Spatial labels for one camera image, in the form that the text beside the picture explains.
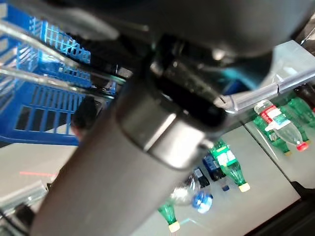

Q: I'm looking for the clear water bottle red cap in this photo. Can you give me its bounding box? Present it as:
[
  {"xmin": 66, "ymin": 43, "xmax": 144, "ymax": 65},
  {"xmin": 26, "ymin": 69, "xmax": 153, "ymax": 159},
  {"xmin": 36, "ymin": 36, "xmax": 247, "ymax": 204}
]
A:
[{"xmin": 252, "ymin": 99, "xmax": 310, "ymax": 151}]

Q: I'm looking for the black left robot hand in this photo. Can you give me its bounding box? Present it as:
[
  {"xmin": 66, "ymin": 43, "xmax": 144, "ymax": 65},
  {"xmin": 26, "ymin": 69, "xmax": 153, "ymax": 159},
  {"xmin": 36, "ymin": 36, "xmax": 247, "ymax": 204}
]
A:
[{"xmin": 7, "ymin": 0, "xmax": 315, "ymax": 236}]

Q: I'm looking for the small Pepsi cola bottle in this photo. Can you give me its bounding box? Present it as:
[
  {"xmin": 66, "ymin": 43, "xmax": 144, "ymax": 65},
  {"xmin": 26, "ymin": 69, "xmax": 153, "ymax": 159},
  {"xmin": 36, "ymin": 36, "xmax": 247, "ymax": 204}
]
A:
[
  {"xmin": 71, "ymin": 95, "xmax": 103, "ymax": 132},
  {"xmin": 169, "ymin": 176, "xmax": 214, "ymax": 214},
  {"xmin": 202, "ymin": 152, "xmax": 230, "ymax": 192},
  {"xmin": 193, "ymin": 166, "xmax": 211, "ymax": 188}
]

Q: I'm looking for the blue plastic shopping basket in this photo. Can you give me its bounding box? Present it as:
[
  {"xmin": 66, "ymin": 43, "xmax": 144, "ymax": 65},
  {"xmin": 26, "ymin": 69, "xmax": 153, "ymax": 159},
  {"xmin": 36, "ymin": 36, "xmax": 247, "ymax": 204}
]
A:
[{"xmin": 0, "ymin": 3, "xmax": 118, "ymax": 148}]

